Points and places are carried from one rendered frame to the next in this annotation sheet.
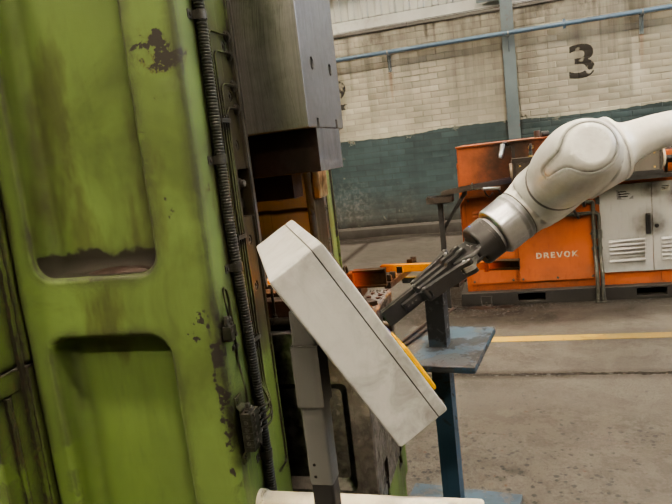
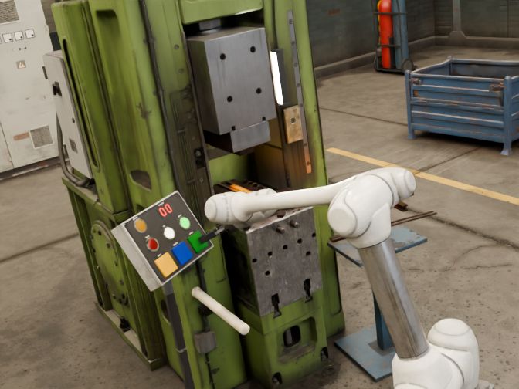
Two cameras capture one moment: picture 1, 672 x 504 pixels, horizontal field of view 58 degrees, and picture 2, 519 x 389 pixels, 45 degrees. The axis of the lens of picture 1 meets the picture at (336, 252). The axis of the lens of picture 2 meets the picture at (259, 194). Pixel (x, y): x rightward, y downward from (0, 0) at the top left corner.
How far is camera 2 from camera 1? 210 cm
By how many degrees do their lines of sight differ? 44
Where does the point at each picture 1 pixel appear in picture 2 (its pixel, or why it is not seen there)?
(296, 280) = (117, 232)
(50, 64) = (129, 96)
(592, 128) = (209, 203)
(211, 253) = (164, 191)
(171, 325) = not seen: hidden behind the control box
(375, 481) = (256, 302)
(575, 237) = not seen: outside the picture
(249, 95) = (202, 113)
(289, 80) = (212, 111)
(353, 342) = (133, 255)
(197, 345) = not seen: hidden behind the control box
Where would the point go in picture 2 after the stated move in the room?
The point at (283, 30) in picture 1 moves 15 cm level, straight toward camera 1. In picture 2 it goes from (208, 88) to (183, 97)
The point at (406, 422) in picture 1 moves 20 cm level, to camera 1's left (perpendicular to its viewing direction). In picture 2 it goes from (150, 284) to (119, 273)
